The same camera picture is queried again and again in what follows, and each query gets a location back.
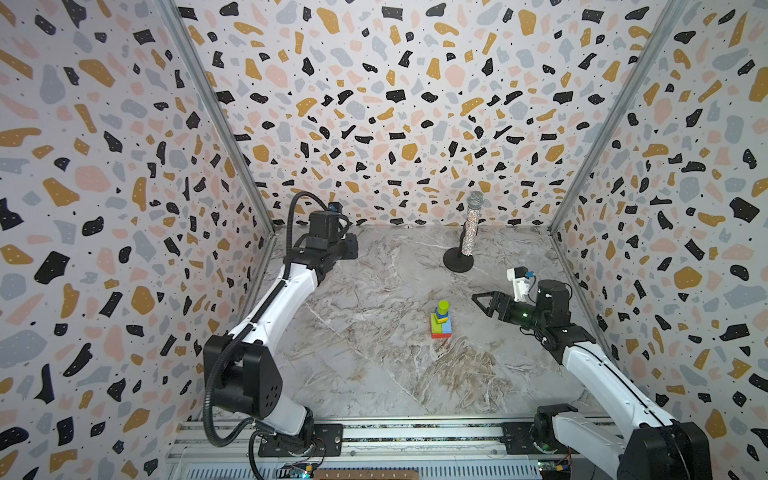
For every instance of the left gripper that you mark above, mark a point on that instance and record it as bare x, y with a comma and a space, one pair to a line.
353, 242

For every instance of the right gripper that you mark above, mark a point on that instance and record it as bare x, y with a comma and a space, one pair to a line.
505, 309

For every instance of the light blue block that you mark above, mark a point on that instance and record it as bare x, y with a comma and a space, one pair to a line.
447, 327

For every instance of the lime green block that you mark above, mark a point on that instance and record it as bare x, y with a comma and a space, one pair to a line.
436, 327

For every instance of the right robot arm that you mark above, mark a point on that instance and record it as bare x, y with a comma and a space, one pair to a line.
649, 444

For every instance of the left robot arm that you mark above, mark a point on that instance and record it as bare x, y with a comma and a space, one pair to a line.
243, 384

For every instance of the black round microphone stand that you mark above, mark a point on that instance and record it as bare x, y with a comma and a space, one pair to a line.
456, 261

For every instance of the glitter microphone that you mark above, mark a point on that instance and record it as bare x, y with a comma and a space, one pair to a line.
475, 202

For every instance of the wooden strip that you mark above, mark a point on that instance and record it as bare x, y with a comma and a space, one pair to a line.
366, 474

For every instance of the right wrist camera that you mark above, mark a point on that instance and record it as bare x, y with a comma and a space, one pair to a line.
522, 279

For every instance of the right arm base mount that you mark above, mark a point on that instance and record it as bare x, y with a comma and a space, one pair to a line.
523, 438

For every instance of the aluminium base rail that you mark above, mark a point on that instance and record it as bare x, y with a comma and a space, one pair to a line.
436, 447

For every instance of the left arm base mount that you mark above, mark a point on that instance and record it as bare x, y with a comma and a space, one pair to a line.
322, 440

